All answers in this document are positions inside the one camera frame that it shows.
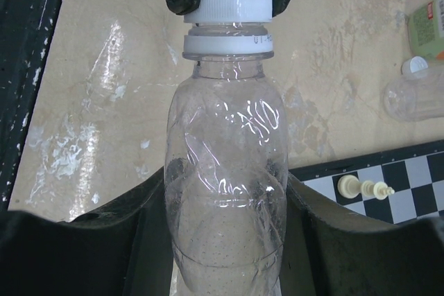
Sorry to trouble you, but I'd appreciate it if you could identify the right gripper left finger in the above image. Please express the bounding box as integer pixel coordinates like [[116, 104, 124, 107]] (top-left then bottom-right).
[[1, 171, 173, 295]]

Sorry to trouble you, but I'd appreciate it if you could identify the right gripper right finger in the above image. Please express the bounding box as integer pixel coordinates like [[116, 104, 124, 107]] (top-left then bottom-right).
[[280, 175, 443, 295]]

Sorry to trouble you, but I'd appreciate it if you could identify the white crushed bottle cap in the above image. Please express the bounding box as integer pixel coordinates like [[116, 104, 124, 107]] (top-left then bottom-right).
[[184, 0, 273, 24]]

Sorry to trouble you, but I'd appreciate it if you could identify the clear crushed bottle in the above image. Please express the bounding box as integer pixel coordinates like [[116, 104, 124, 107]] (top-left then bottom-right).
[[164, 23, 289, 295]]

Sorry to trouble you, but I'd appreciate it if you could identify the grapefruit tea bottle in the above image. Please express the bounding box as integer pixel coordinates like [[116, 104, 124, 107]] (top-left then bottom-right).
[[407, 0, 443, 60]]

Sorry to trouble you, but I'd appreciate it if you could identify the clear slim bottle white cap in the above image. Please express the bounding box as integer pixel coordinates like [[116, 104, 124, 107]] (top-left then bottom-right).
[[382, 68, 443, 122]]

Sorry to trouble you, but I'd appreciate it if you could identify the white chess piece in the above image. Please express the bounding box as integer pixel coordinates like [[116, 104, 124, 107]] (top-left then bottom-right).
[[337, 175, 395, 200]]

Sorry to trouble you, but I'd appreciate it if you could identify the chessboard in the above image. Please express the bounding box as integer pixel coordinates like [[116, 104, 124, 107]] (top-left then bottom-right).
[[290, 140, 443, 225]]

